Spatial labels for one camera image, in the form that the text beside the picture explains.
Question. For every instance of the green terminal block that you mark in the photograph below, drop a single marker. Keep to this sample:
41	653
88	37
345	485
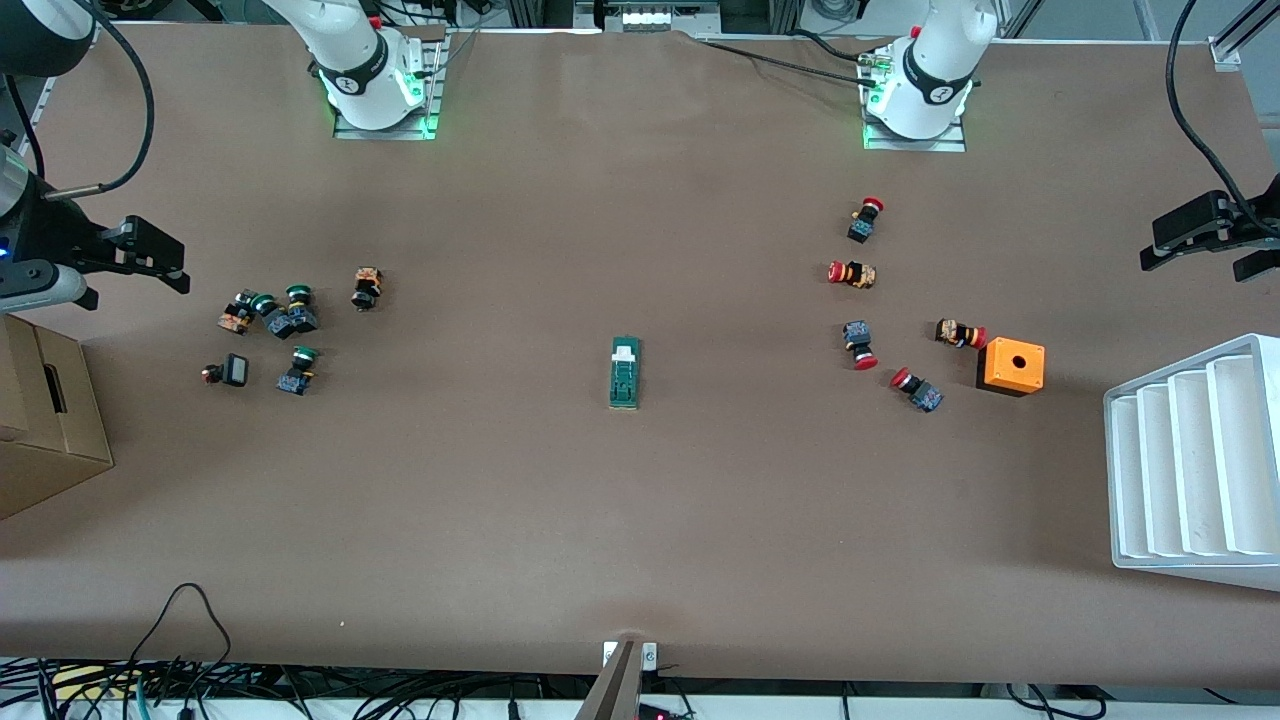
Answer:
625	375

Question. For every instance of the brown cardboard box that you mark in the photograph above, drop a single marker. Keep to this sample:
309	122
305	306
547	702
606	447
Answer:
50	440

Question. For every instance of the red mushroom button blue body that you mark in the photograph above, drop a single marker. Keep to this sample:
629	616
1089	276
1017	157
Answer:
918	390
859	342
865	222

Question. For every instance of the white slotted tray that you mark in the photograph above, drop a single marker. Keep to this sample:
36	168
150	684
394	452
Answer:
1190	460

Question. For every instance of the black square button red tip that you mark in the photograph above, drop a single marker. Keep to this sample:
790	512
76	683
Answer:
232	371

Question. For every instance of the aluminium camera post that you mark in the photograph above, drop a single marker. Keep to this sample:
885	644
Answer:
615	690

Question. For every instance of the red mushroom button orange body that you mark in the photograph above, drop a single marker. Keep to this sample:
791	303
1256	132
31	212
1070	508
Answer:
853	274
960	333

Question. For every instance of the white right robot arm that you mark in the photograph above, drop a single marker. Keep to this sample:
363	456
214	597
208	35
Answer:
350	50

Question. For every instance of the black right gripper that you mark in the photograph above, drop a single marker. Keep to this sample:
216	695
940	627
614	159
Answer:
52	232

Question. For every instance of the aluminium frame rail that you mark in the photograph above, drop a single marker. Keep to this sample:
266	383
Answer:
1235	42
38	105

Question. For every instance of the grey device with white light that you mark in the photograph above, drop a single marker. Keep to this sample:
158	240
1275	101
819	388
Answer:
650	17

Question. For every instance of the orange button enclosure box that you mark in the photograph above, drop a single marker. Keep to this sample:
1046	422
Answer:
1012	368

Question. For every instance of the small metal corner bracket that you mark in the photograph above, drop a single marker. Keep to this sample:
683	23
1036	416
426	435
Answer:
650	655
611	655

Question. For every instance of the small board with red LED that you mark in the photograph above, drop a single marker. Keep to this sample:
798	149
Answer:
656	713

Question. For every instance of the green push button blue body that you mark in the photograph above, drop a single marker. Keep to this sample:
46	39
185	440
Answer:
270	312
300	310
298	372

